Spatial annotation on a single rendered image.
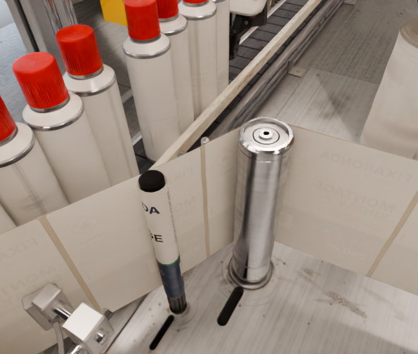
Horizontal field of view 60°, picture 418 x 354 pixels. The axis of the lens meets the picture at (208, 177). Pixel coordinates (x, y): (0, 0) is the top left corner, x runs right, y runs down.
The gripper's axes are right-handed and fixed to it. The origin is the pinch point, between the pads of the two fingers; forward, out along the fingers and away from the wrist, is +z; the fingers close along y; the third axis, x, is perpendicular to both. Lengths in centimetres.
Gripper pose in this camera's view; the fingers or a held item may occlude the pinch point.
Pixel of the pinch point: (228, 46)
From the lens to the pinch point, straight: 61.4
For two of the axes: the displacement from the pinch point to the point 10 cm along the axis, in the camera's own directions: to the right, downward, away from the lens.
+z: -1.5, 8.6, 4.9
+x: 4.8, -3.7, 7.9
